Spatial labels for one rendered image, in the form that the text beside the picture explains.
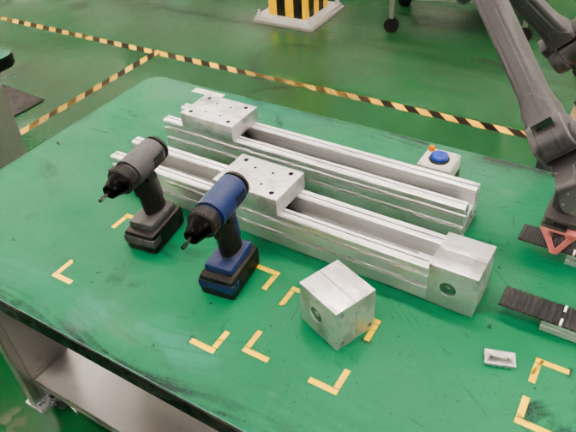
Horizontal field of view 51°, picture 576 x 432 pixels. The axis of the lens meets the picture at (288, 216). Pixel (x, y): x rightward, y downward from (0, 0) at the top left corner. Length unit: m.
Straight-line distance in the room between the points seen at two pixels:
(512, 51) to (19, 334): 1.40
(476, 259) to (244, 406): 0.48
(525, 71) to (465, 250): 0.33
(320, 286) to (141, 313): 0.36
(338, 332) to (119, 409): 0.88
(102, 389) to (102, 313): 0.64
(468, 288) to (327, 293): 0.25
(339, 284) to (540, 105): 0.47
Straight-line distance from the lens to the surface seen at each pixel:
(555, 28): 1.49
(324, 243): 1.19
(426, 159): 1.42
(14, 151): 2.64
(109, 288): 1.26
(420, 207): 1.28
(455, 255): 1.12
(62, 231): 1.45
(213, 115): 1.50
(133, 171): 1.20
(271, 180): 1.24
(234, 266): 1.14
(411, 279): 1.14
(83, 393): 1.84
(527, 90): 1.16
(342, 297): 1.03
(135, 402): 1.77
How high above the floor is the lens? 1.63
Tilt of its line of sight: 39 degrees down
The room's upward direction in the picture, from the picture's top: 4 degrees counter-clockwise
